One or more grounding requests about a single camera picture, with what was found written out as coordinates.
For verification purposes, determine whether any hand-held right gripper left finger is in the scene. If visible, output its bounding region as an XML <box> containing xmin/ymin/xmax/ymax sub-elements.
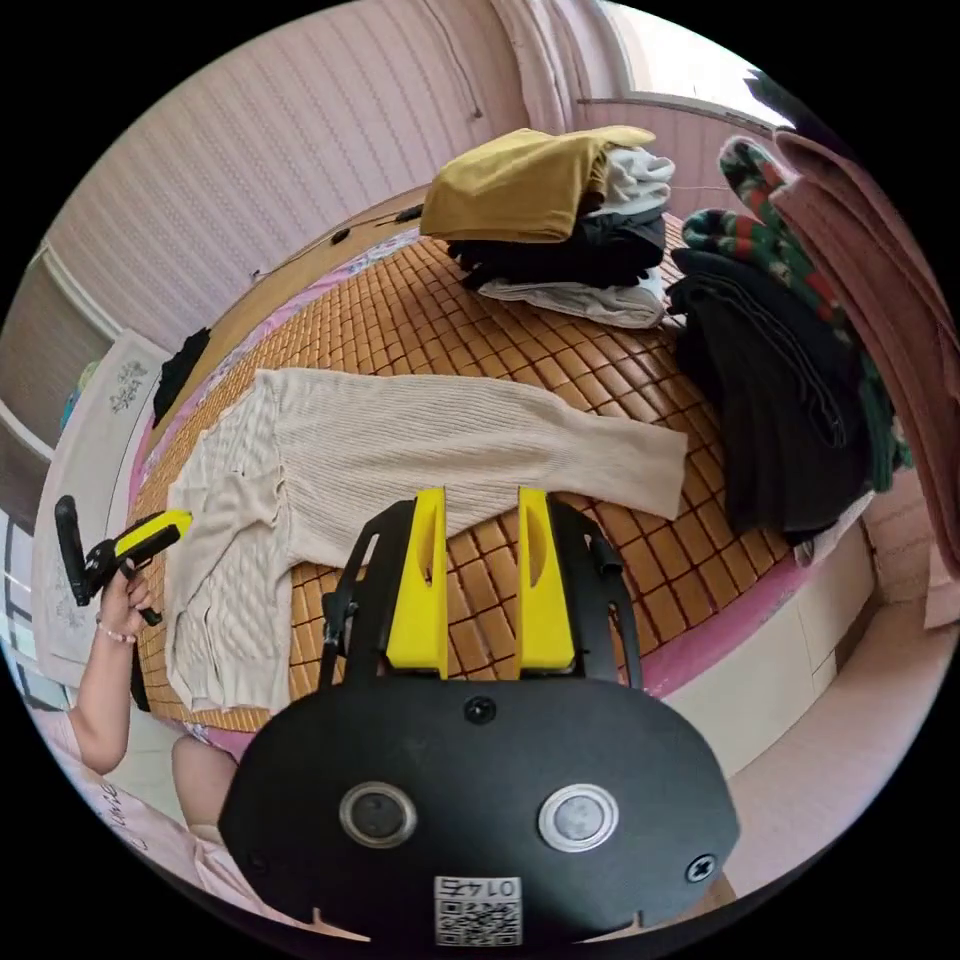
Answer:
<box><xmin>385</xmin><ymin>485</ymin><xmax>450</xmax><ymax>681</ymax></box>

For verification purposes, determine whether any bed with woven mat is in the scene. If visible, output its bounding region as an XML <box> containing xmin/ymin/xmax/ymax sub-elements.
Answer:
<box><xmin>125</xmin><ymin>200</ymin><xmax>935</xmax><ymax>785</ymax></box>

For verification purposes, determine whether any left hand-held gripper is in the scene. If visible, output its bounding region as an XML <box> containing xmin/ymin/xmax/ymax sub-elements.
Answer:
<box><xmin>82</xmin><ymin>508</ymin><xmax>194</xmax><ymax>628</ymax></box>

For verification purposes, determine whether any pink curtain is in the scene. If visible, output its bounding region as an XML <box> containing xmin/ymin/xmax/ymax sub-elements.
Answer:
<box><xmin>488</xmin><ymin>0</ymin><xmax>639</xmax><ymax>138</ymax></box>

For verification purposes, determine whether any white cupboard with floral print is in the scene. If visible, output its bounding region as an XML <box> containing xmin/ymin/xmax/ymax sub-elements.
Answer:
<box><xmin>29</xmin><ymin>328</ymin><xmax>175</xmax><ymax>685</ymax></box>

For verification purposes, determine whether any white sweater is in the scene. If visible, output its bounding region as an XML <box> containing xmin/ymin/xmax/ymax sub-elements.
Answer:
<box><xmin>163</xmin><ymin>367</ymin><xmax>690</xmax><ymax>714</ymax></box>

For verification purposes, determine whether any person's left forearm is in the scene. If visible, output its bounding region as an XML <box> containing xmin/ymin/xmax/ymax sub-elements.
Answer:
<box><xmin>73</xmin><ymin>626</ymin><xmax>141</xmax><ymax>775</ymax></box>

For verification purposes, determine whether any person's left hand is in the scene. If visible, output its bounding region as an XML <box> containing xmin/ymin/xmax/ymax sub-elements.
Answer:
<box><xmin>95</xmin><ymin>572</ymin><xmax>156</xmax><ymax>643</ymax></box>

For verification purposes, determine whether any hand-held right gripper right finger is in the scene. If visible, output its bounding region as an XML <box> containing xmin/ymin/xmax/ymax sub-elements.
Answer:
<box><xmin>515</xmin><ymin>486</ymin><xmax>578</xmax><ymax>681</ymax></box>

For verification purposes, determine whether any pile of clothes with mustard garment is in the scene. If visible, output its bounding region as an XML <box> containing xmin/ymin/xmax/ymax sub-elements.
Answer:
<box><xmin>418</xmin><ymin>125</ymin><xmax>678</xmax><ymax>330</ymax></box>

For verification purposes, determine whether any window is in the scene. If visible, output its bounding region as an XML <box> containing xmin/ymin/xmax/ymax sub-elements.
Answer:
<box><xmin>599</xmin><ymin>0</ymin><xmax>798</xmax><ymax>130</ymax></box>

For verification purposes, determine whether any pile of clothes with patterned sweater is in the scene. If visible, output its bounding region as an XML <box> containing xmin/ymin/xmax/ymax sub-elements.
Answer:
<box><xmin>665</xmin><ymin>128</ymin><xmax>960</xmax><ymax>633</ymax></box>

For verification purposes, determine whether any black garment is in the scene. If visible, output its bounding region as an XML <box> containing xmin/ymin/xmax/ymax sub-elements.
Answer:
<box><xmin>151</xmin><ymin>326</ymin><xmax>214</xmax><ymax>430</ymax></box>

